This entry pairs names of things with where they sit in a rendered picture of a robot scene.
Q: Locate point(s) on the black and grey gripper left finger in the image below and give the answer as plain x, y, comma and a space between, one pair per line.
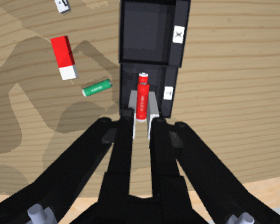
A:
57, 188

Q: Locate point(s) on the red aa battery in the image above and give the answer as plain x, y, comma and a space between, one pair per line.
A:
142, 101
143, 77

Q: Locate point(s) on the black rack of three bins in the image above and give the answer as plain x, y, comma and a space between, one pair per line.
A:
146, 39

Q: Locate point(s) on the green aa battery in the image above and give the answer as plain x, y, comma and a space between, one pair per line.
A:
97, 87

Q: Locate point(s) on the red and white eraser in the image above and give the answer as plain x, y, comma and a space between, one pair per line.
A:
64, 57

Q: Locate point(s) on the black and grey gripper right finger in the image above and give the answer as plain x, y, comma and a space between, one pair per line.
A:
226, 200

